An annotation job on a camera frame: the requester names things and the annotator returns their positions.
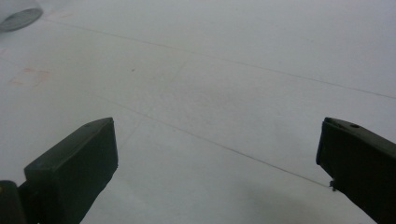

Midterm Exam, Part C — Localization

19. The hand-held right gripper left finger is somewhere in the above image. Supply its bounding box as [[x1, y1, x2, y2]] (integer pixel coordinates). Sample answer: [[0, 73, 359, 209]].
[[18, 117, 120, 224]]

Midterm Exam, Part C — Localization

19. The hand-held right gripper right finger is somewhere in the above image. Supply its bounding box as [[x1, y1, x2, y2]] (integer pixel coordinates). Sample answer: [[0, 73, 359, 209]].
[[316, 117, 396, 224]]

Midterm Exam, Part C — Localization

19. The clear glass jar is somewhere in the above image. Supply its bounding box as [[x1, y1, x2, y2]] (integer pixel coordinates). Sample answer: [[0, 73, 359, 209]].
[[0, 0, 44, 34]]

